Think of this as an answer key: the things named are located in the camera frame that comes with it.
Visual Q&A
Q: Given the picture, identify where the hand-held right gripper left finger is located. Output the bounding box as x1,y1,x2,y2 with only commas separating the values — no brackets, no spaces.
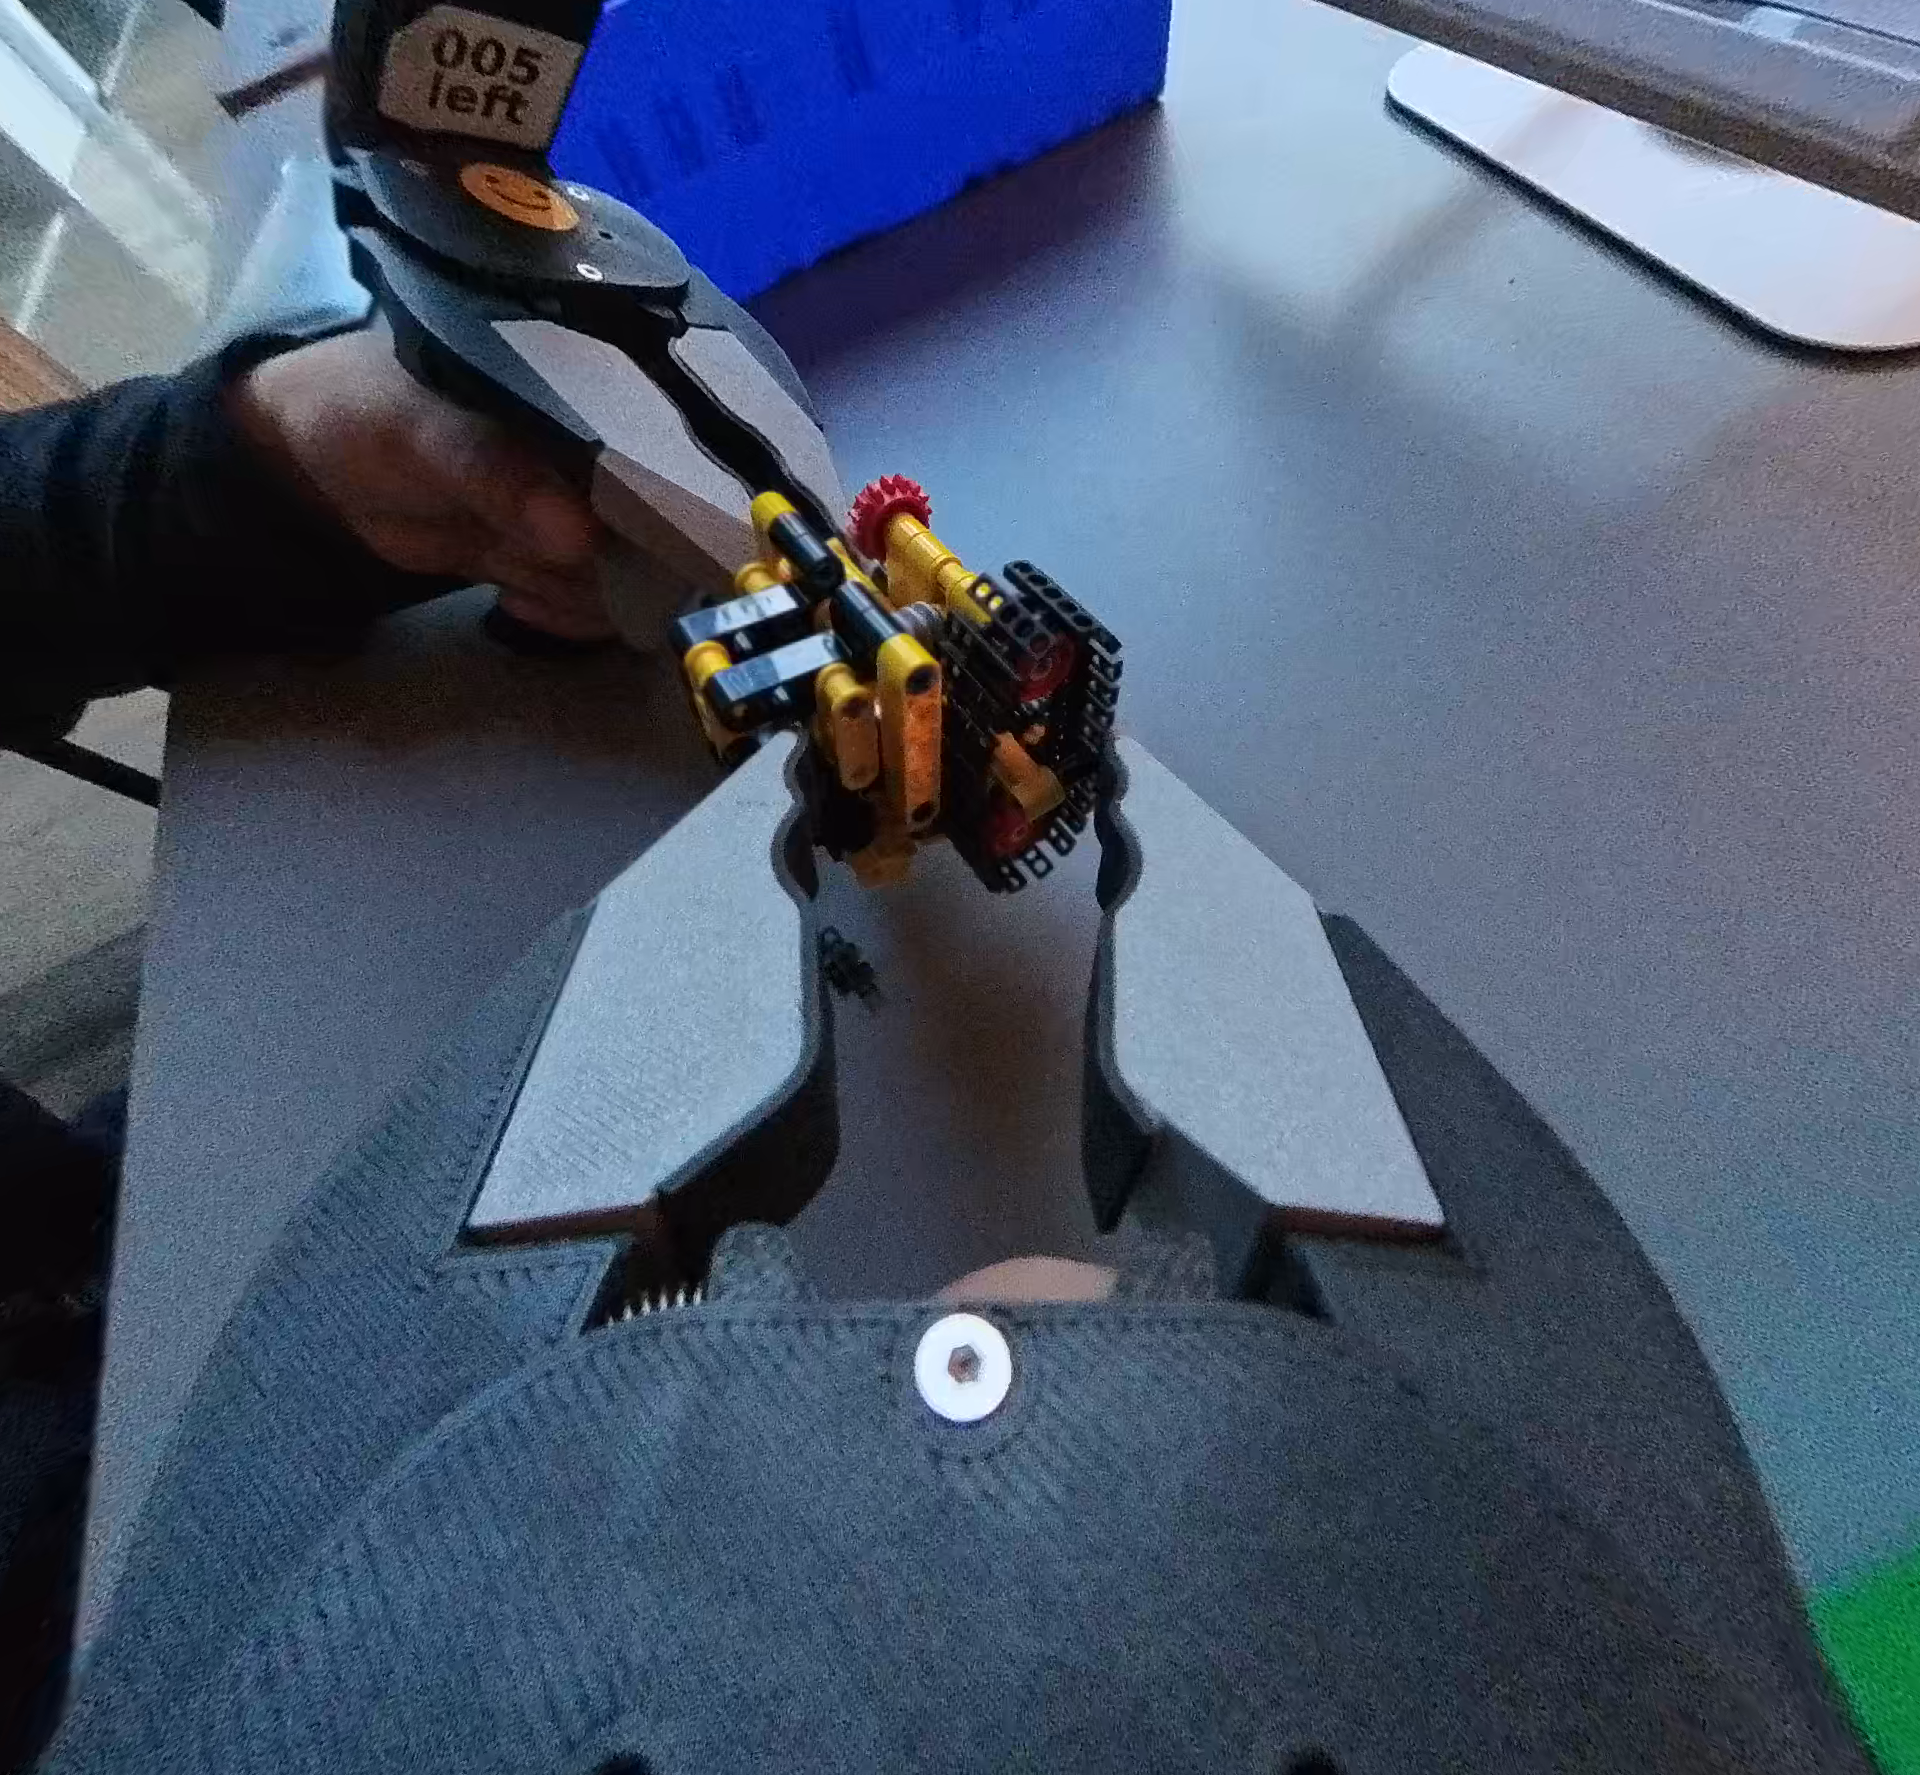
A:
461,738,841,1244

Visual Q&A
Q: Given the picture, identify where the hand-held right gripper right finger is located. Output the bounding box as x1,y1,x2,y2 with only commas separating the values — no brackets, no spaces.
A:
1080,738,1449,1290

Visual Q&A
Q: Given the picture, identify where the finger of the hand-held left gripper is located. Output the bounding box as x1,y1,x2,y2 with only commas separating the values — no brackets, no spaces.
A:
494,319,790,645
660,289,858,555

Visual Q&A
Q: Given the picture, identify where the yellow black lego vehicle model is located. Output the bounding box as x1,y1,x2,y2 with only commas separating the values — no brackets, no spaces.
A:
665,471,1127,900

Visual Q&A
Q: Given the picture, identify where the green plastic bin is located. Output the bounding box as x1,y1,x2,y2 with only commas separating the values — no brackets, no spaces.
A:
1806,1558,1920,1775

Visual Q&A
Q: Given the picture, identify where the person's left forearm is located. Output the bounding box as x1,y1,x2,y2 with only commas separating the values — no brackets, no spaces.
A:
0,333,391,758

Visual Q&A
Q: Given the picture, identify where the person's left hand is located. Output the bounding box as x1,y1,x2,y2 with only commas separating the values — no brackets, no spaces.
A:
231,343,619,651

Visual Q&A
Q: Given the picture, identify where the blue plastic bin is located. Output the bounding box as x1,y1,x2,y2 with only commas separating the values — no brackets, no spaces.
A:
546,0,1194,309

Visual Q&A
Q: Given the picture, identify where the person's dark clothing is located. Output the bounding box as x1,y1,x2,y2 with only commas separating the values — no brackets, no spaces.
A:
0,1078,137,1775

